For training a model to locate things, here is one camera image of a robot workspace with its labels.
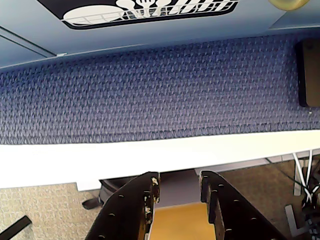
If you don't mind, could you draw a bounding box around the yellow flat panel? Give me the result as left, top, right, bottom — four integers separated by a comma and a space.
149, 202, 216, 240

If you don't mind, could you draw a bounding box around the black chair base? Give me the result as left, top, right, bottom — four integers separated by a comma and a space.
82, 178, 123, 210

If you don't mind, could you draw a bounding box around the blue dishwasher door with print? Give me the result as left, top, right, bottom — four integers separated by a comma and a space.
0, 0, 286, 58

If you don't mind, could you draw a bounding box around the gold dishwasher door handle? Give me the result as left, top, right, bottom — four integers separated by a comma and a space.
268, 0, 310, 11

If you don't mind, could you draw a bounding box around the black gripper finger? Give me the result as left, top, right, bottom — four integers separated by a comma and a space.
84, 171, 161, 240
200, 170, 288, 240

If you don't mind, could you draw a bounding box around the white cable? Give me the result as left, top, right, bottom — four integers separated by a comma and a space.
292, 149, 320, 208

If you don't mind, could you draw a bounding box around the blue toy kitchen unit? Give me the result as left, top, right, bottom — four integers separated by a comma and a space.
0, 0, 320, 70

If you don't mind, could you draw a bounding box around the black flat bar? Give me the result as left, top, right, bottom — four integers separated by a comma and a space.
0, 216, 32, 240

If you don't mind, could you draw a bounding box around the grey metal bracket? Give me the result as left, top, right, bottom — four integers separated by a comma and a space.
284, 204, 311, 236

